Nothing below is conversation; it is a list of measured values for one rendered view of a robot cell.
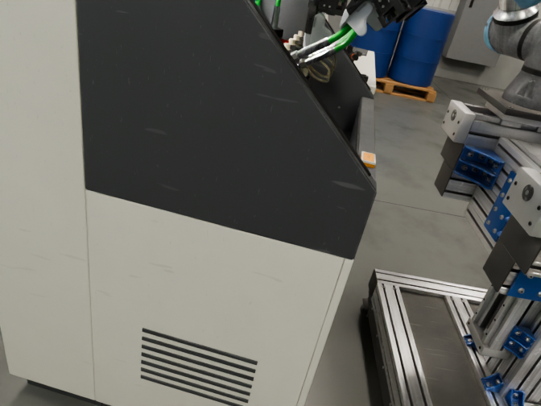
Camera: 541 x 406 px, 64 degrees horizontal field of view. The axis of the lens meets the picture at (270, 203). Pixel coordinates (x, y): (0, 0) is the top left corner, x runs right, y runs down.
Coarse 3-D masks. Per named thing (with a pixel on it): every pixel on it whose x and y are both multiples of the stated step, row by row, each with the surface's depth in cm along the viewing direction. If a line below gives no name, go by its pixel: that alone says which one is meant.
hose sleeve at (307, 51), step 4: (320, 40) 89; (324, 40) 88; (312, 44) 90; (316, 44) 89; (320, 44) 89; (324, 44) 89; (328, 44) 88; (304, 48) 91; (308, 48) 91; (312, 48) 90; (316, 48) 90; (320, 48) 90; (296, 52) 93; (300, 52) 92; (304, 52) 92; (308, 52) 91; (312, 52) 91; (300, 56) 93; (304, 56) 93
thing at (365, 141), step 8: (360, 104) 127; (368, 104) 128; (360, 112) 120; (368, 112) 121; (360, 120) 114; (368, 120) 114; (360, 128) 107; (368, 128) 108; (352, 136) 130; (360, 136) 102; (368, 136) 103; (352, 144) 120; (360, 144) 97; (368, 144) 98; (360, 152) 93; (368, 168) 86
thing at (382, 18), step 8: (376, 0) 76; (384, 0) 75; (392, 0) 73; (400, 0) 72; (408, 0) 73; (416, 0) 72; (424, 0) 72; (376, 8) 77; (384, 8) 76; (392, 8) 76; (400, 8) 73; (408, 8) 73; (416, 8) 76; (384, 16) 76; (392, 16) 76; (400, 16) 78; (408, 16) 79; (384, 24) 76
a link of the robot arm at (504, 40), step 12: (504, 0) 119; (504, 12) 121; (516, 12) 119; (528, 12) 119; (492, 24) 128; (504, 24) 122; (516, 24) 120; (528, 24) 120; (492, 36) 128; (504, 36) 124; (516, 36) 122; (492, 48) 131; (504, 48) 127; (516, 48) 123
